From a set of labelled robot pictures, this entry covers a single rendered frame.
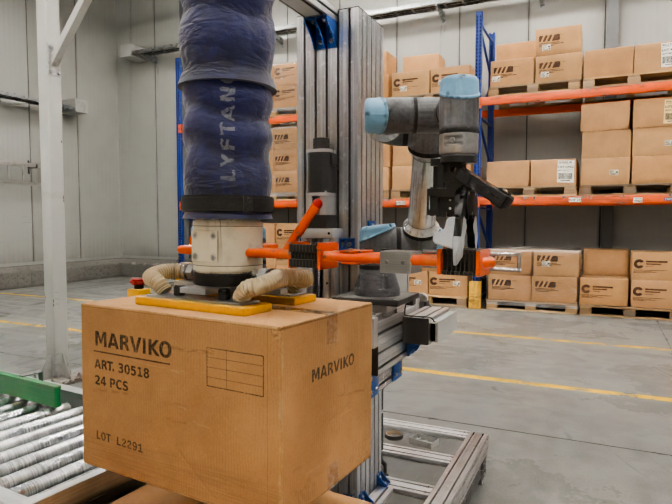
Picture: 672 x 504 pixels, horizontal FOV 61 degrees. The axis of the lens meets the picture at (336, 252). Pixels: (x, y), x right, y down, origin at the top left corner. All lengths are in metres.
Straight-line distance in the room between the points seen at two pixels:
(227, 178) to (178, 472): 0.66
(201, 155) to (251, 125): 0.13
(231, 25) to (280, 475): 0.97
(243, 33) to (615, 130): 7.33
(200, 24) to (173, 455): 0.96
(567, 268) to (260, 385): 7.34
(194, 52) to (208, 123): 0.16
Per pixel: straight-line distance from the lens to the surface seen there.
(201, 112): 1.38
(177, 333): 1.29
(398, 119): 1.22
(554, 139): 9.74
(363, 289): 1.82
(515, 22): 10.22
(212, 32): 1.39
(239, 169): 1.34
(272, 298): 1.42
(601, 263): 8.82
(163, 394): 1.36
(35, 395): 2.62
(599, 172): 8.35
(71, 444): 2.17
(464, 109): 1.13
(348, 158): 2.06
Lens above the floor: 1.28
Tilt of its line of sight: 3 degrees down
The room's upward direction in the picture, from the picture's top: straight up
